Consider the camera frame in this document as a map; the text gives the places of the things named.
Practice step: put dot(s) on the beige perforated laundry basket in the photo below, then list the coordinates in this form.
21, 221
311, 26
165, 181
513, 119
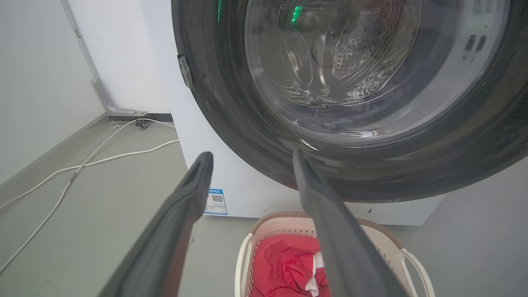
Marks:
383, 247

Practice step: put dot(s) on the white washing machine body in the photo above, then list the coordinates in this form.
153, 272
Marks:
243, 181

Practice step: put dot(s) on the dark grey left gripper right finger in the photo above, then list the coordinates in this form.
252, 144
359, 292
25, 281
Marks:
342, 243

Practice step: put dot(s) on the blue energy label sticker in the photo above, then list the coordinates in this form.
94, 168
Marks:
215, 201

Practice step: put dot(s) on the grey wheeled stand leg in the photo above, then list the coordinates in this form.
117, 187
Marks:
97, 78

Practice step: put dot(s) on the round dark washing machine door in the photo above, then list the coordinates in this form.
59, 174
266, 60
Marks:
371, 95

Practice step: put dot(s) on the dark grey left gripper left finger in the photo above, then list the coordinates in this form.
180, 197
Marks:
165, 239

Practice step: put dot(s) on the red garment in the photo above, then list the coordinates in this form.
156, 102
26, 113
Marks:
284, 268

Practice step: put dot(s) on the grey door latch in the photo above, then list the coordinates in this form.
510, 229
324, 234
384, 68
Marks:
185, 71

